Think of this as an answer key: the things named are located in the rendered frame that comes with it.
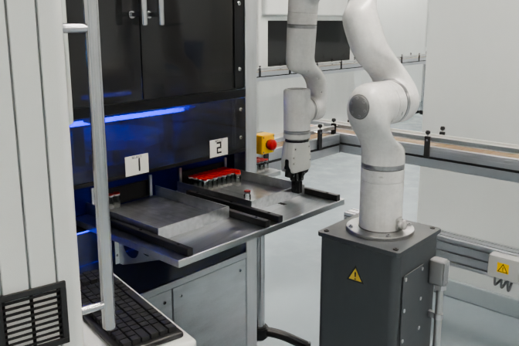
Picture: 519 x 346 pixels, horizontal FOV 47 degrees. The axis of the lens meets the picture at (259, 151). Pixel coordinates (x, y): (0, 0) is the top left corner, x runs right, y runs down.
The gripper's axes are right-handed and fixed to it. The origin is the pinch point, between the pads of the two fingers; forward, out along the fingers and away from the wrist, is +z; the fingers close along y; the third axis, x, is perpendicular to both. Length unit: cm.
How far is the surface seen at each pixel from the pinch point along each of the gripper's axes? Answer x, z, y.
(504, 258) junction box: 39, 38, -80
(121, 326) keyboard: 20, 10, 81
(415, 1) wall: -387, -90, -796
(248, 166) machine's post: -28.7, -1.0, -7.7
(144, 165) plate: -28.4, -9.5, 38.5
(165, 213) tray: -19.1, 3.7, 38.4
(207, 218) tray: -2.7, 2.2, 36.6
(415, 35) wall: -384, -36, -796
